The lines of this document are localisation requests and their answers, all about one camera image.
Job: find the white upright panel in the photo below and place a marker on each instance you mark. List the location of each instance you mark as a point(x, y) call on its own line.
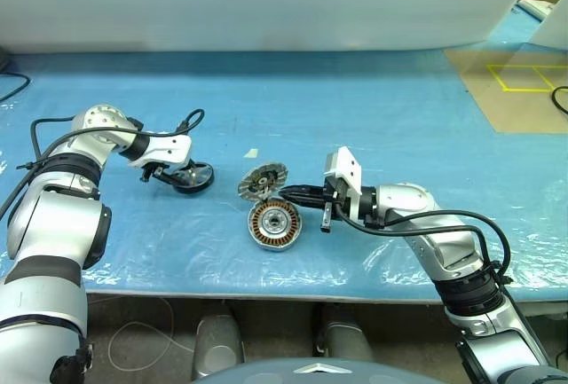
point(552, 29)

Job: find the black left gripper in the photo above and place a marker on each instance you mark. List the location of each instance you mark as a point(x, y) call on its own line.
point(157, 172)

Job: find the silver ribbed motor cover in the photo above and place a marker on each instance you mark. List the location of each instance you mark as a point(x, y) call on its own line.
point(248, 184)

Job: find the small beige tape piece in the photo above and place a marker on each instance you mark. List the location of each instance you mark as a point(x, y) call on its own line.
point(251, 153)

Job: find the grey robot torso white emblem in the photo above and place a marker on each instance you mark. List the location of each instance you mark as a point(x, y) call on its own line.
point(284, 373)

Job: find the small white box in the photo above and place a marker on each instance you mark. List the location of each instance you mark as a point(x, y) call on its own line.
point(534, 6)

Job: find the white foam backdrop sheet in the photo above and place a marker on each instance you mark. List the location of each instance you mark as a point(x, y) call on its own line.
point(222, 2)

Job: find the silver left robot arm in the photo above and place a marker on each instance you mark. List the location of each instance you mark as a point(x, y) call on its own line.
point(53, 224)

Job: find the brown cardboard sheet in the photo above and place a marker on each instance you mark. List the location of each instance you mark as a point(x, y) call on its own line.
point(510, 109)

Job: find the silver motor stator copper windings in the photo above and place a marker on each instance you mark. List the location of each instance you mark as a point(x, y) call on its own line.
point(255, 224)

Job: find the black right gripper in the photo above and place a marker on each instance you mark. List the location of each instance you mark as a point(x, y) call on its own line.
point(339, 198)

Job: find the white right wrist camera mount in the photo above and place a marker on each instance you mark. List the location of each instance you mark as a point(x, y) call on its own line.
point(350, 166)

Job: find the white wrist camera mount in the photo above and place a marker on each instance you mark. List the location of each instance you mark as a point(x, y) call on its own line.
point(168, 149)
point(350, 166)

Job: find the black-rimmed spoked rotor wheel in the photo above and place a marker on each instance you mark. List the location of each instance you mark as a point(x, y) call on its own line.
point(207, 180)

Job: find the grey rounded shape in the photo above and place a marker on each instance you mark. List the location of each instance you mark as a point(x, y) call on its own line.
point(344, 335)
point(217, 344)

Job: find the blue plastic table cover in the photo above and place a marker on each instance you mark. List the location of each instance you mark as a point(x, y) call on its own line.
point(355, 91)

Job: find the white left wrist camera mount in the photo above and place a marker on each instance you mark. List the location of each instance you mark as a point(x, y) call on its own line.
point(168, 149)

